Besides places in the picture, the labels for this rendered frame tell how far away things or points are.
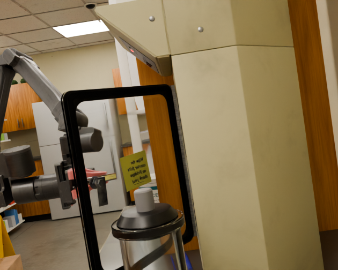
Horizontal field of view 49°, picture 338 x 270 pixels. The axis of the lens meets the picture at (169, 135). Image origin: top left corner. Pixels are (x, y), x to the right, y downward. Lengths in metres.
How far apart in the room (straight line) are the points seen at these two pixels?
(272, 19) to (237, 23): 0.12
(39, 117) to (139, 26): 5.26
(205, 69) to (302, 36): 0.48
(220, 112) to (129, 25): 0.21
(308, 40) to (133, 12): 0.56
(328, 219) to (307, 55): 0.44
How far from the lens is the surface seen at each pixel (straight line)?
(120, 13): 0.66
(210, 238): 0.67
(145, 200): 0.55
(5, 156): 0.87
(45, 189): 0.86
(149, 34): 0.64
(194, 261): 0.99
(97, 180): 0.76
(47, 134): 5.84
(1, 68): 1.44
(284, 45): 0.78
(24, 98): 6.32
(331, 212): 1.11
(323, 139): 1.07
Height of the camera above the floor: 1.31
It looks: 3 degrees down
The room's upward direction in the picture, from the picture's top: 9 degrees counter-clockwise
